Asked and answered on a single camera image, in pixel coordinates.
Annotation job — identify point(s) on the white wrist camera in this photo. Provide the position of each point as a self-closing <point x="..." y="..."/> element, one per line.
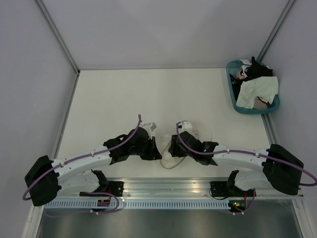
<point x="184" y="125"/>
<point x="150" y="129"/>

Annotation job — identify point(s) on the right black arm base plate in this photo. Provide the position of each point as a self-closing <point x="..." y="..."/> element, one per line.
<point x="219" y="190"/>

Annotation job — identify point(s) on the beige garment in basket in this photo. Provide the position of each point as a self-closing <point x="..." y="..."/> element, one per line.
<point x="260" y="103"/>

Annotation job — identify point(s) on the black garment in basket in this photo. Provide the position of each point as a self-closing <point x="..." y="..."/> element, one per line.
<point x="248" y="71"/>

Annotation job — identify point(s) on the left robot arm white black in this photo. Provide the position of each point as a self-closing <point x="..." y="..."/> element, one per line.
<point x="44" y="179"/>

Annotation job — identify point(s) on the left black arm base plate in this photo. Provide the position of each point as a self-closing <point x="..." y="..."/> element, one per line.
<point x="115" y="188"/>

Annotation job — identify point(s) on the right aluminium frame post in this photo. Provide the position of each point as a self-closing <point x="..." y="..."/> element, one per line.
<point x="276" y="28"/>

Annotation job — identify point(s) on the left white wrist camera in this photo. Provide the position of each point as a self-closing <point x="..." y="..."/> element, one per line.
<point x="150" y="129"/>

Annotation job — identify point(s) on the front aluminium rail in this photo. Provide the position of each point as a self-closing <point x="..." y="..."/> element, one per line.
<point x="145" y="188"/>

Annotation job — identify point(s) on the left aluminium frame post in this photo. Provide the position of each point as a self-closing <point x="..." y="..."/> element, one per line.
<point x="57" y="35"/>

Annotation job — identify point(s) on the round white mesh laundry bag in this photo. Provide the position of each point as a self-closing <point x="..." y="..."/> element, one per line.
<point x="200" y="131"/>

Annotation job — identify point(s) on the pale green cloth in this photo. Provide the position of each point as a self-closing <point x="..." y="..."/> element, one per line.
<point x="265" y="87"/>

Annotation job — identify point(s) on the white slotted cable duct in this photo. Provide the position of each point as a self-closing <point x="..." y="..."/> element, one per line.
<point x="140" y="204"/>

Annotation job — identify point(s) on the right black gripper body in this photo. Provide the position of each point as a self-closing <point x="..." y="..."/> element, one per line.
<point x="185" y="153"/>

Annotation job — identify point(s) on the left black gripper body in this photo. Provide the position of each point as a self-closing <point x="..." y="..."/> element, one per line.
<point x="144" y="151"/>

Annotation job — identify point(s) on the blue plastic basket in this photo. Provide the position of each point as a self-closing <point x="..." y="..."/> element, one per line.
<point x="232" y="68"/>

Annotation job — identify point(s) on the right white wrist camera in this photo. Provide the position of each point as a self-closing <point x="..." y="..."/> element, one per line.
<point x="184" y="125"/>

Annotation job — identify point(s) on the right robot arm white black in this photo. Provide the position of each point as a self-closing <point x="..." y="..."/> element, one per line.
<point x="273" y="167"/>

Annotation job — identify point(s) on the aluminium frame post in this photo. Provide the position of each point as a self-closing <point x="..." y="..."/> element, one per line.
<point x="276" y="28"/>
<point x="57" y="35"/>

